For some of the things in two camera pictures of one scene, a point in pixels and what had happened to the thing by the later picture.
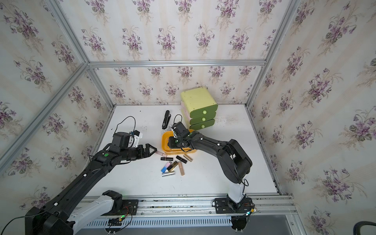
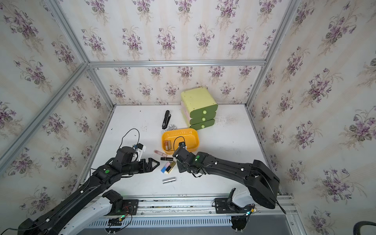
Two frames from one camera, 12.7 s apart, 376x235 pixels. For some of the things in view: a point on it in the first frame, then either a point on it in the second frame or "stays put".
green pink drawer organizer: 198,107 stays put
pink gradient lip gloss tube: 161,153 stays put
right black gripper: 170,143 -> 179,168
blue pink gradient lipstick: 165,167 stays put
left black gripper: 146,151 -> 145,170
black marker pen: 167,117 stays put
